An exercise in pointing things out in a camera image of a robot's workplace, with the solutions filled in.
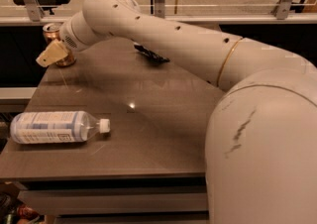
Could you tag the blue chip bag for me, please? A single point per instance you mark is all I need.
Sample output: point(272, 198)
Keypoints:
point(151, 56)

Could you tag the orange soda can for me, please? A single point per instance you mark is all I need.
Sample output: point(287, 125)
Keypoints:
point(51, 32)

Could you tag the clear plastic water bottle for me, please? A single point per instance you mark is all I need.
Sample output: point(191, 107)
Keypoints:
point(56, 127)

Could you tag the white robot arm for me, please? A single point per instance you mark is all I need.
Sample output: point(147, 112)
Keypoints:
point(261, 139)

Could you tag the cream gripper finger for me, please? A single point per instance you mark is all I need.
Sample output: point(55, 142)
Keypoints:
point(55, 52)

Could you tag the grey table with drawers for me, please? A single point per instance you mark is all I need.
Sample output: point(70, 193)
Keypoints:
point(152, 160)

